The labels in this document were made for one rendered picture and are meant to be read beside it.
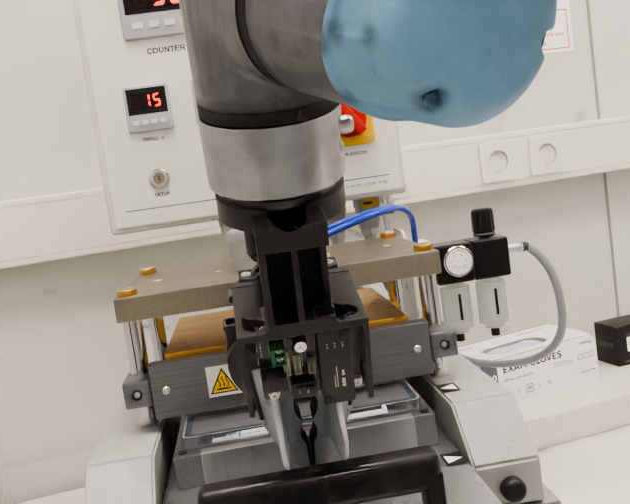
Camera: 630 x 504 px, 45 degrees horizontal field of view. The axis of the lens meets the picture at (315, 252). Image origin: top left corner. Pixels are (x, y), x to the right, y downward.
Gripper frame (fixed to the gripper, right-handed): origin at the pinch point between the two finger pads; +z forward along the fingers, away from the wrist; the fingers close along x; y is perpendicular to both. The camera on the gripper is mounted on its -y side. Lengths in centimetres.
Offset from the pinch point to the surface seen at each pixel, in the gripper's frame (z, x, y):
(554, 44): -3, 60, -95
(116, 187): -7.4, -14.9, -37.4
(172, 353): -1.2, -9.5, -12.6
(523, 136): 10, 50, -83
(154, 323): 3.9, -12.5, -26.9
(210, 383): 0.5, -6.7, -9.9
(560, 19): -7, 62, -97
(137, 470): 2.3, -12.5, -3.3
